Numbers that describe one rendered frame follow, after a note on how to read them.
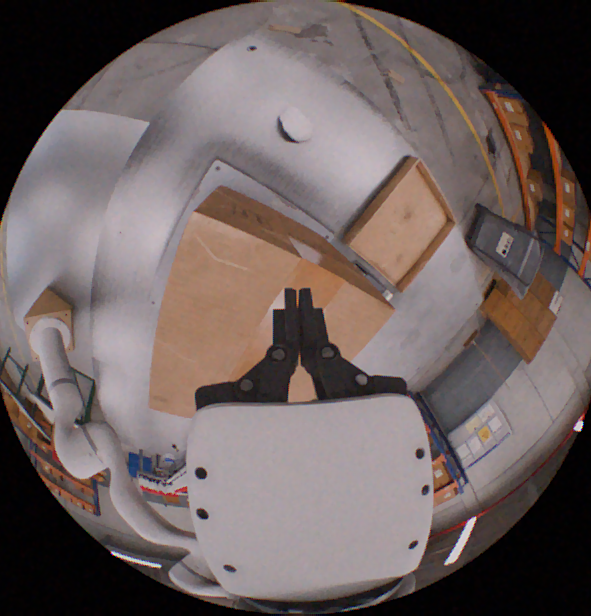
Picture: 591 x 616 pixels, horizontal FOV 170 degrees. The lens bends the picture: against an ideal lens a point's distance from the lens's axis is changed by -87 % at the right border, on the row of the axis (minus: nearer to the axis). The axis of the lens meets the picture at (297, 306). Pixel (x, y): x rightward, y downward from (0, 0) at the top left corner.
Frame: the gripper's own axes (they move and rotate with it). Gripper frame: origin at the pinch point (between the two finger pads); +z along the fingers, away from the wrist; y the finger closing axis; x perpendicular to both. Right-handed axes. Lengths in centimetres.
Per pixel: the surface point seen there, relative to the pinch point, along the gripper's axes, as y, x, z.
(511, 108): 235, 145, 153
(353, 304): 6.4, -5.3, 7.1
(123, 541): -525, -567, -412
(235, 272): -4.6, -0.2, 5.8
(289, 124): 0.3, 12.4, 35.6
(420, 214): 37, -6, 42
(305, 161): 3.9, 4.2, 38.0
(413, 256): 38, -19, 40
